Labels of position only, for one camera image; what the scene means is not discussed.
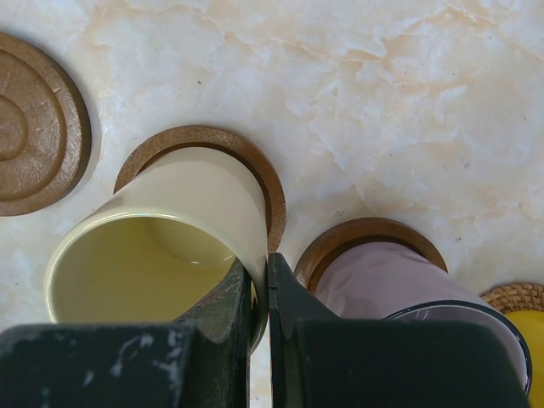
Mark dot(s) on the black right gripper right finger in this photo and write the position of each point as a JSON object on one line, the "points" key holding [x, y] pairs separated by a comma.
{"points": [[321, 360]]}

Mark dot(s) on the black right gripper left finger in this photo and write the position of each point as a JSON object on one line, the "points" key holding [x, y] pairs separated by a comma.
{"points": [[199, 360]]}

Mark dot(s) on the purple mug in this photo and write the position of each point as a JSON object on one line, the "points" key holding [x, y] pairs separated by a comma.
{"points": [[388, 281]]}

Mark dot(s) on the cream cartoon mug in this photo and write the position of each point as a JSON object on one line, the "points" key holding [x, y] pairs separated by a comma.
{"points": [[162, 243]]}

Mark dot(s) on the reddish brown wooden coaster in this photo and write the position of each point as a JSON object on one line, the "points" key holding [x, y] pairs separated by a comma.
{"points": [[360, 231]]}

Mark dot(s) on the light woven round coaster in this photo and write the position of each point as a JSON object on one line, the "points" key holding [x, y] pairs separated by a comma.
{"points": [[515, 297]]}

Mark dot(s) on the yellow mug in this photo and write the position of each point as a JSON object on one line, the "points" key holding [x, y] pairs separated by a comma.
{"points": [[530, 324]]}

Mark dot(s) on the dark brown wooden coaster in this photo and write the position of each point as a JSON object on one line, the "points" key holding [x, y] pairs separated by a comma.
{"points": [[46, 135]]}

